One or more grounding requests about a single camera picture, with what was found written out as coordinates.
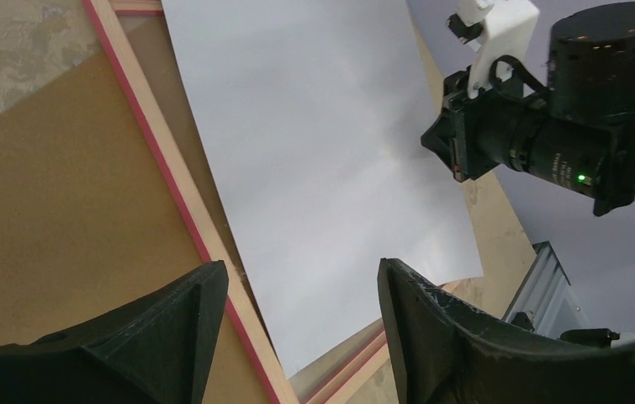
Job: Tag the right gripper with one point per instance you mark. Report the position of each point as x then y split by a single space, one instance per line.
473 136

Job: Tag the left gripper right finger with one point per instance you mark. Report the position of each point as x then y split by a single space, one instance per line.
444 350

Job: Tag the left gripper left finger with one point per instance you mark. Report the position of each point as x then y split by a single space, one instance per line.
156 349

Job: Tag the pink picture frame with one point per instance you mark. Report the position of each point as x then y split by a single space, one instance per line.
194 212

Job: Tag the landscape photo print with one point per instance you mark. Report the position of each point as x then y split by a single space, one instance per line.
317 167

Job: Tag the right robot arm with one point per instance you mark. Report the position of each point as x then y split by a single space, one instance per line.
576 130

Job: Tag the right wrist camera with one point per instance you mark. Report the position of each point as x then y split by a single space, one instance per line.
493 29

